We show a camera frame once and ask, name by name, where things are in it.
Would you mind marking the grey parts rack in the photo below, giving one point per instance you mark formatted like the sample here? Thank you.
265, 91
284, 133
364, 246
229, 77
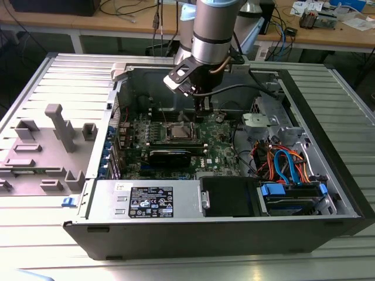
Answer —
44, 164

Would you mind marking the white printed card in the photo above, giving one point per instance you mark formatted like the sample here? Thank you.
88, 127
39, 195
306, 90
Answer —
304, 7

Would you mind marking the small blue plastic clip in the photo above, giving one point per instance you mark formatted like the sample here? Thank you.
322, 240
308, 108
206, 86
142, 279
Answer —
68, 202

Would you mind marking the silver coin cell battery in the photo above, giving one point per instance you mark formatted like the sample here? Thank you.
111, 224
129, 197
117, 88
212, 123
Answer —
220, 118

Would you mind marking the hard disk blue carrier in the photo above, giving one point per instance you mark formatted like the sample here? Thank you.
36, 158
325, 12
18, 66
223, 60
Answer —
281, 205

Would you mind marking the CPU socket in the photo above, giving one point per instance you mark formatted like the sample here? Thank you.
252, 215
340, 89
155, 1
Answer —
169, 133

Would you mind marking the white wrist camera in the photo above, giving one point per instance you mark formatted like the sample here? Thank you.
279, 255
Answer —
175, 83

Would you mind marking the black grey PC case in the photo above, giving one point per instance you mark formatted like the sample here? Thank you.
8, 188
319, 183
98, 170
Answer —
175, 240

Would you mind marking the pale blue teach pendant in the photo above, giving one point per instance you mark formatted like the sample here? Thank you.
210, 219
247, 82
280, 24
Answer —
253, 35

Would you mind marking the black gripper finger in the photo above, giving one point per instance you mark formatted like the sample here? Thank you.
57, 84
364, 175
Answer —
200, 115

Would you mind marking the blue card retention clip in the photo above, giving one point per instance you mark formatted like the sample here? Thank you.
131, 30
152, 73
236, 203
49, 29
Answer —
106, 158
108, 145
111, 131
103, 171

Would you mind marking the green RAM stick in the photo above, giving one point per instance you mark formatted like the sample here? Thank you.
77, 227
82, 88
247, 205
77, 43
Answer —
26, 172

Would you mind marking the tall black box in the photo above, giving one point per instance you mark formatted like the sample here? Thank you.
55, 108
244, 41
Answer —
268, 17

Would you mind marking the silver metal drive cage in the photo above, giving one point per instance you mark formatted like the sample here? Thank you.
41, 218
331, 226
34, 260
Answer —
257, 121

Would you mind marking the white papers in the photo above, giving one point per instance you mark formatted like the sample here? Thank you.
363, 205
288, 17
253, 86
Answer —
359, 23

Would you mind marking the wide black equipment box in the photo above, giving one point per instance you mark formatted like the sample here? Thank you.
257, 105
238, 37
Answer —
52, 7

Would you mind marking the brown electronic component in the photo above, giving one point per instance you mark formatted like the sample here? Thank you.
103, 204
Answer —
307, 20

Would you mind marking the silver power supply unit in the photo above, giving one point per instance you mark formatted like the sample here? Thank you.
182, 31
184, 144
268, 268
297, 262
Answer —
187, 202

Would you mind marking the small black adapter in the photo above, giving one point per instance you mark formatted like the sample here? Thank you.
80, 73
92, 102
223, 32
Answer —
291, 30

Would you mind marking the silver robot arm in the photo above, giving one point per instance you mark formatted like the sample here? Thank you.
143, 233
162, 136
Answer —
214, 29

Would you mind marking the green motherboard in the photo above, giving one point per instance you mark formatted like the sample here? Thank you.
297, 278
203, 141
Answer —
218, 146

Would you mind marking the black graphics card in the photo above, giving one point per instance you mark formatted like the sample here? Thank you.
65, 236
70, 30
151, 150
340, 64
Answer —
170, 159

